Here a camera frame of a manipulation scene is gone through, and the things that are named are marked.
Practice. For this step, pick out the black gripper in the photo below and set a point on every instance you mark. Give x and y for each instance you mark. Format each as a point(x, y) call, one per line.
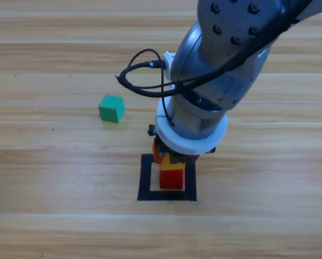
point(181, 159)

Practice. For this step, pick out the yellow wooden cube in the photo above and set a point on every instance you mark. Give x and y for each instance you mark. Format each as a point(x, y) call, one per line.
point(171, 166)

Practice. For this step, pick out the red wooden cube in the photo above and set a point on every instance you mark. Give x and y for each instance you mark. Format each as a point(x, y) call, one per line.
point(171, 179)

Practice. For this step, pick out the green wooden cube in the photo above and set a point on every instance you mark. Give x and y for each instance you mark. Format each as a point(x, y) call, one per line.
point(111, 109)

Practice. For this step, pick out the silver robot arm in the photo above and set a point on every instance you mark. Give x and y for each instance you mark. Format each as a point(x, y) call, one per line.
point(231, 40)

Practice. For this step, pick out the black tape square outline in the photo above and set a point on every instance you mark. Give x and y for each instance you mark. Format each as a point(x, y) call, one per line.
point(144, 178)

